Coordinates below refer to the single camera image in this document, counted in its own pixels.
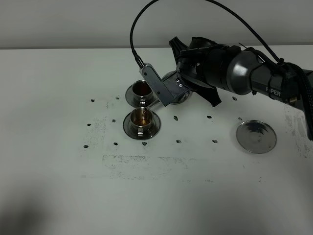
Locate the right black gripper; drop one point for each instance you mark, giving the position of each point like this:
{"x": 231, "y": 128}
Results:
{"x": 204, "y": 63}

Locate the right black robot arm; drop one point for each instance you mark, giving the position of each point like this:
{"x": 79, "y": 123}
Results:
{"x": 251, "y": 71}

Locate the far stainless steel teacup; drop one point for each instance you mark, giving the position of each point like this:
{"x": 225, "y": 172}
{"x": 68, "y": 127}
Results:
{"x": 142, "y": 93}

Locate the stainless steel teacup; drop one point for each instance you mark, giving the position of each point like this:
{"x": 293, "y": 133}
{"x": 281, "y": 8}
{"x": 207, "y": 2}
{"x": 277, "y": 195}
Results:
{"x": 142, "y": 93}
{"x": 141, "y": 121}

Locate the near stainless steel saucer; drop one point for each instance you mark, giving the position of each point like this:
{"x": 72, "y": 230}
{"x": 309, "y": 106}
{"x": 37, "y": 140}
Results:
{"x": 151, "y": 132}

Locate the far stainless steel saucer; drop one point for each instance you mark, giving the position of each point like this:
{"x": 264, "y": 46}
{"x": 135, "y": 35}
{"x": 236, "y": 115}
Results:
{"x": 129, "y": 99}

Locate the near stainless steel teacup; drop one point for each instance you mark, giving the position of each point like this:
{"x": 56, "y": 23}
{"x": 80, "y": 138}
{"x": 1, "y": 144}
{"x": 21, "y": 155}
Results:
{"x": 141, "y": 121}

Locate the teapot stainless steel saucer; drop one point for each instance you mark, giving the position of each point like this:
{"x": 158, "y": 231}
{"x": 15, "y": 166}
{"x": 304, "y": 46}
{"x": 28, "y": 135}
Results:
{"x": 256, "y": 136}

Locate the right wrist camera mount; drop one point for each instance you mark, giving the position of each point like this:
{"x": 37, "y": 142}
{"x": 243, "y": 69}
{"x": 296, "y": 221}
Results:
{"x": 161, "y": 85}

